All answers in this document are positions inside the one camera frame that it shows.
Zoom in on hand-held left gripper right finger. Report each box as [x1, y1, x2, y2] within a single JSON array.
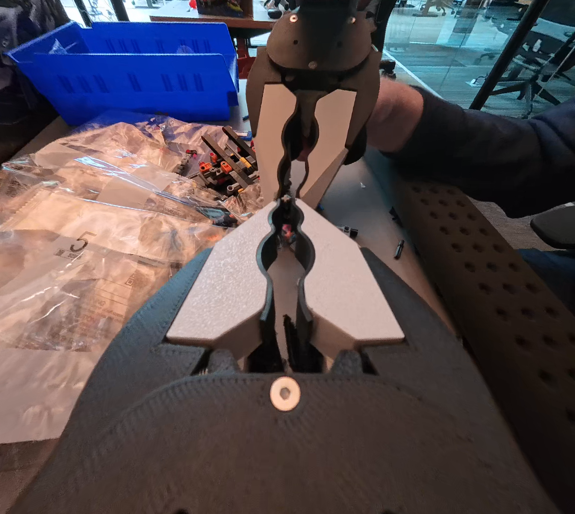
[[291, 198, 407, 374]]

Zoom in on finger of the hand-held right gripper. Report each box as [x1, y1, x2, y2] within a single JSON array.
[[294, 90, 360, 209], [260, 82, 300, 203]]

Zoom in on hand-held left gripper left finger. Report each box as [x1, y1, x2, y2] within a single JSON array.
[[165, 199, 285, 374]]

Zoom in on large clear bag white label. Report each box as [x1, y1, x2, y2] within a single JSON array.
[[0, 191, 225, 354]]

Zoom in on pile of clear lego bags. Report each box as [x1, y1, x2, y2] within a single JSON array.
[[0, 112, 267, 444]]

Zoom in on person's right hand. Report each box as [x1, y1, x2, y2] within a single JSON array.
[[365, 78, 426, 154]]

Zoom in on wooden desk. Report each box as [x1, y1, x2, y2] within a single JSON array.
[[150, 0, 280, 32]]

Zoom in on black perforated pad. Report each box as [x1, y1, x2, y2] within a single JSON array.
[[395, 179, 575, 507]]

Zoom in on blue plastic bin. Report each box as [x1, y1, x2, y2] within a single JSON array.
[[4, 21, 240, 127]]

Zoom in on dark desk with black leg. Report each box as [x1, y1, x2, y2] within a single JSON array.
[[469, 0, 575, 111]]

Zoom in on person's leg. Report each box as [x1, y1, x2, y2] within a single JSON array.
[[517, 248, 575, 313]]

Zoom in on lego chassis frame assembly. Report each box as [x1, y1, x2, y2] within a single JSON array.
[[186, 125, 262, 201]]

